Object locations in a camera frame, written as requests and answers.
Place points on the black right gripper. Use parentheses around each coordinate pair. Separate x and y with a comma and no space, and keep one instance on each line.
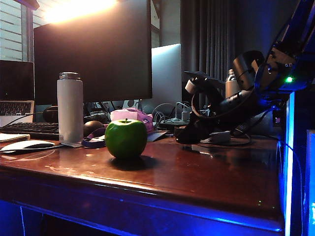
(233,105)

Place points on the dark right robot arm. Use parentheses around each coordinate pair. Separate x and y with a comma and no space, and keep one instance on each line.
(283,56)

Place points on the gold metal thermos bottle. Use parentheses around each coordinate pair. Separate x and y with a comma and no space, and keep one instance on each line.
(230,86)

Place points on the green apple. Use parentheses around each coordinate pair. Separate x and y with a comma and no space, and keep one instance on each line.
(125,140)

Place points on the white thermos bottle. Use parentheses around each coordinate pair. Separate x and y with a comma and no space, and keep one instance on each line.
(70,108)

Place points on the white power adapter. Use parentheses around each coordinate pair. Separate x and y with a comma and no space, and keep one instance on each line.
(220,137)

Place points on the power strip with chargers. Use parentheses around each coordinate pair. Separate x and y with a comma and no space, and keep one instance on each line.
(172,121)

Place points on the white cylindrical gripper attachment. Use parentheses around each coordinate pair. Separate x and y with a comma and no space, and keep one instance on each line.
(190,86)

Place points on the grey card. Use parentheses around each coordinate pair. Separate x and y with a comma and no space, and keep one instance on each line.
(156,136)

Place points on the silver monitor back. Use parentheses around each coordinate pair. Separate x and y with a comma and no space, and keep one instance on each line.
(166,73)

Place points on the pink plastic bag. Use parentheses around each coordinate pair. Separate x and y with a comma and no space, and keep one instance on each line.
(130,114)

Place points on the dark grey curtain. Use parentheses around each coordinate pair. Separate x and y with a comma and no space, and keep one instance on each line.
(206,37)

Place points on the black computer mouse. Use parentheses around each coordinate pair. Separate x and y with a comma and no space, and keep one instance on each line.
(92,126)

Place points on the large black monitor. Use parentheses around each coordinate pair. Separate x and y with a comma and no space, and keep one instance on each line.
(93,56)

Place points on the black keyboard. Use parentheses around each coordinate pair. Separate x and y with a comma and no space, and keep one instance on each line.
(32,129)

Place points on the white flat computer mouse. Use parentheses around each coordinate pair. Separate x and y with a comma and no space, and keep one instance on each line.
(24,145)

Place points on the paper notebook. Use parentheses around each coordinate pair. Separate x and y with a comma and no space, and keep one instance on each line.
(12,137)

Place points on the silver laptop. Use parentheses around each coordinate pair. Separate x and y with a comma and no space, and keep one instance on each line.
(16,81)

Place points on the blue lit vertical post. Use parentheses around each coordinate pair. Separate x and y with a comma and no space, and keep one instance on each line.
(289,159)

